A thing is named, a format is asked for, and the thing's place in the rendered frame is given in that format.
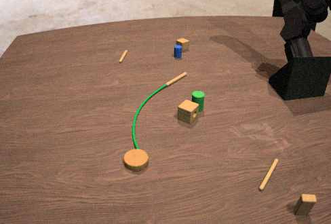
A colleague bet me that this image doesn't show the green cylinder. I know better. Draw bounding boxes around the green cylinder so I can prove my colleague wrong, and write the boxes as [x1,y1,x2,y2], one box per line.
[192,91,204,112]

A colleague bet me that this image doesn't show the blue cylinder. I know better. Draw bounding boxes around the blue cylinder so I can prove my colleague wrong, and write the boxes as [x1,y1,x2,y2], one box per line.
[174,45,182,58]

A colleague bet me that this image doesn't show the round tan wooden disc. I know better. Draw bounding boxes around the round tan wooden disc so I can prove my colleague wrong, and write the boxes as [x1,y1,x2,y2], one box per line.
[123,149,149,172]

